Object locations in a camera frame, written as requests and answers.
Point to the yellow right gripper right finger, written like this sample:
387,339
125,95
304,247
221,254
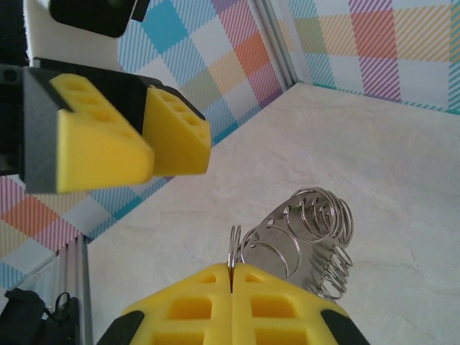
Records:
273,309

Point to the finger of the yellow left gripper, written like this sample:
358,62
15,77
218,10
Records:
179,154
100,158

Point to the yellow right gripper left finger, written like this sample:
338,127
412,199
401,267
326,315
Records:
187,309

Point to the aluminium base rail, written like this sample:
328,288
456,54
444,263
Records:
81,294

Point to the aluminium frame post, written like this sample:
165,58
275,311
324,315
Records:
276,43

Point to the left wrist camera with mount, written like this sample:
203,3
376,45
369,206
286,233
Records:
90,21

